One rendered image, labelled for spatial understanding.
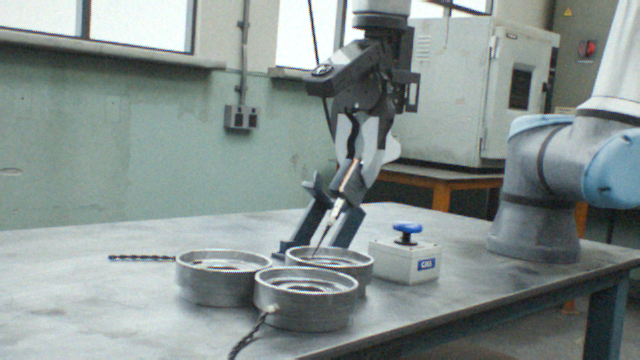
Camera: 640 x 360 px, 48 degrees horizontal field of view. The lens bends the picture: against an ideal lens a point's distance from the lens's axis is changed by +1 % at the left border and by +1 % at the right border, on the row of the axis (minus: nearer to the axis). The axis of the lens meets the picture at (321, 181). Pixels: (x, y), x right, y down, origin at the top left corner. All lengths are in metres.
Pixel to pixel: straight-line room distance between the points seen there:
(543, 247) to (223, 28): 1.88
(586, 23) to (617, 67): 3.62
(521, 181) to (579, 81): 3.53
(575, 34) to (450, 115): 1.81
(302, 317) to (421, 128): 2.52
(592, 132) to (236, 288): 0.58
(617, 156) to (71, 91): 1.80
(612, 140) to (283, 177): 2.14
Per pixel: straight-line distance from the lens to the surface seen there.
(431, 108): 3.15
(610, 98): 1.11
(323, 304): 0.69
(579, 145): 1.10
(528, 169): 1.18
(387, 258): 0.93
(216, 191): 2.82
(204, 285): 0.75
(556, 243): 1.20
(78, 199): 2.49
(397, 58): 0.94
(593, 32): 4.72
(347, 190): 0.89
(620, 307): 1.42
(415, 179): 2.91
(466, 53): 3.08
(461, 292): 0.92
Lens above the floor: 1.02
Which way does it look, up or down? 6 degrees down
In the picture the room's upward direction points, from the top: 5 degrees clockwise
